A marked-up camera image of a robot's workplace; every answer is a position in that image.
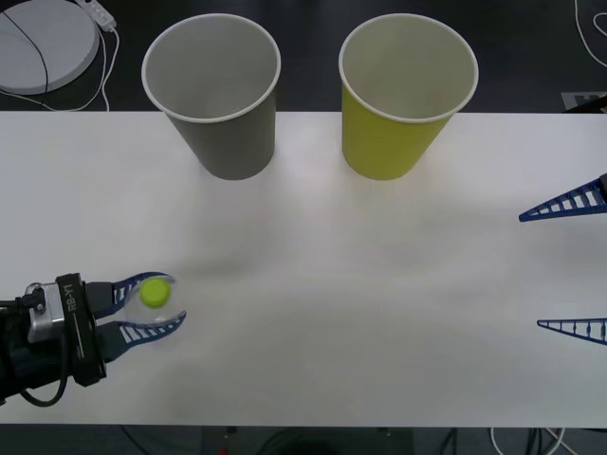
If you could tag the white power strip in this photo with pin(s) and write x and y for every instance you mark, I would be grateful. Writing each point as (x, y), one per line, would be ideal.
(102, 14)

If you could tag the yellow-green plastic waste bin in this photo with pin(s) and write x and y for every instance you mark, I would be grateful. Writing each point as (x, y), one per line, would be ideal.
(379, 147)

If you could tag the grey plastic waste bin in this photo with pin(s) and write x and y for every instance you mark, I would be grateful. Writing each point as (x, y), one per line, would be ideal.
(223, 142)

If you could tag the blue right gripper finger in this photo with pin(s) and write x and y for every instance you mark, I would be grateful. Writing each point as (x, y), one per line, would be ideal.
(598, 205)
(598, 332)

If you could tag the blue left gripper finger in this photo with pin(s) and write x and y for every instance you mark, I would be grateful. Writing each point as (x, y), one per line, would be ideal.
(102, 296)
(111, 339)

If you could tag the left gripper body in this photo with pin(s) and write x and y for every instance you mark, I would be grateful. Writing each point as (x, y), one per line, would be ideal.
(85, 341)

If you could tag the clear plastic bottle green cap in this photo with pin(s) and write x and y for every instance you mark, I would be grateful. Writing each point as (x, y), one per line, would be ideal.
(155, 293)

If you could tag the round white disc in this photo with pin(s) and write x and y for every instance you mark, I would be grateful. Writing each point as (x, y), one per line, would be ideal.
(61, 42)

